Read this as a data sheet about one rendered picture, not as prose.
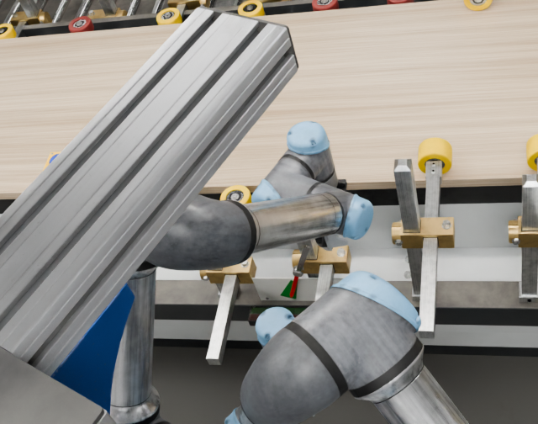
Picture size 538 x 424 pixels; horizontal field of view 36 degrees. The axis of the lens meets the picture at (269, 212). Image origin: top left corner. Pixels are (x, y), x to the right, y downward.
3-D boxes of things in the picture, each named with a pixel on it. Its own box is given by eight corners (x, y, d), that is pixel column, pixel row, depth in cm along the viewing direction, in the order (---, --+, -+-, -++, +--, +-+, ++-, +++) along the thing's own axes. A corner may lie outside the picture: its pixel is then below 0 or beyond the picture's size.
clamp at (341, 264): (350, 274, 195) (346, 262, 191) (294, 274, 198) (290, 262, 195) (351, 255, 198) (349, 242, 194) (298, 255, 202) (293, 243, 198)
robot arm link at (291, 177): (292, 209, 142) (326, 166, 147) (242, 189, 148) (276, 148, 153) (301, 236, 148) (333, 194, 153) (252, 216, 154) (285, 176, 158)
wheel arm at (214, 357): (223, 367, 191) (218, 357, 188) (209, 366, 192) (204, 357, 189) (254, 221, 218) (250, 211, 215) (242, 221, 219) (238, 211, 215)
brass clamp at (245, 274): (253, 285, 204) (248, 274, 201) (203, 285, 208) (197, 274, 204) (257, 265, 208) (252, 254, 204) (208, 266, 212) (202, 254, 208)
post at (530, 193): (536, 314, 197) (540, 183, 161) (521, 314, 198) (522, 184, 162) (535, 302, 199) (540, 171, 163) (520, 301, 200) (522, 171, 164)
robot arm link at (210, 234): (208, 217, 104) (384, 188, 143) (146, 190, 109) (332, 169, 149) (191, 300, 107) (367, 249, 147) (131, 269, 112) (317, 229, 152)
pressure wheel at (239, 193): (266, 221, 214) (255, 193, 206) (242, 240, 212) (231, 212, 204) (248, 206, 219) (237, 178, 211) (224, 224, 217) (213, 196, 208)
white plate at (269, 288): (361, 302, 203) (355, 279, 196) (261, 301, 210) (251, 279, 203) (361, 300, 204) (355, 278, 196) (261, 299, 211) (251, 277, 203)
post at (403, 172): (429, 299, 199) (410, 168, 164) (414, 299, 200) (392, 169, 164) (429, 288, 201) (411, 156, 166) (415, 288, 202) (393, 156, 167)
